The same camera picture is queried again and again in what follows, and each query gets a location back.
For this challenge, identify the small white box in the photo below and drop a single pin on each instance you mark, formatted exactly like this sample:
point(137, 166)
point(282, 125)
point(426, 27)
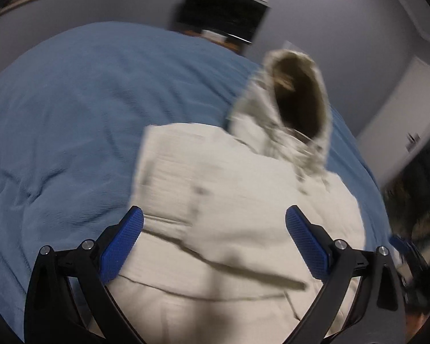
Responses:
point(213, 34)

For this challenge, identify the dark clutter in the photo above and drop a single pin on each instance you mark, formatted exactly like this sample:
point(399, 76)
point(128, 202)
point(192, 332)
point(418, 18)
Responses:
point(423, 186)

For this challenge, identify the black television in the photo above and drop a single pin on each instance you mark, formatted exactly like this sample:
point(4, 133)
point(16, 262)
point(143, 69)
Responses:
point(222, 10)

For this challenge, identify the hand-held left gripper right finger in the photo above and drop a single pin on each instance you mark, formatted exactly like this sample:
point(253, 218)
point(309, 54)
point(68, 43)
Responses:
point(306, 240)

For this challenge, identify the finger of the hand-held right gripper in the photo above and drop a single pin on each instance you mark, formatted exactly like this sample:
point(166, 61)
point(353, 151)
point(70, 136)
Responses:
point(401, 244)

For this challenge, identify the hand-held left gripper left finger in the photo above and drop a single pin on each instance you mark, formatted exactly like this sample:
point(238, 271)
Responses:
point(123, 238)

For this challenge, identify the cream hooded jacket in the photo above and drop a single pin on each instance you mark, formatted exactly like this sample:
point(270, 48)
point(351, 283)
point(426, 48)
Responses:
point(236, 186)

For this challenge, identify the blue fleece blanket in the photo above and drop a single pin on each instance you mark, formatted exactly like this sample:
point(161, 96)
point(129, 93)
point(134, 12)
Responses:
point(75, 114)

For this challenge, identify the white door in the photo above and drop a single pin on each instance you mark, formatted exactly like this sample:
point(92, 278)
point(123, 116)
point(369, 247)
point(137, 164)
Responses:
point(397, 107)

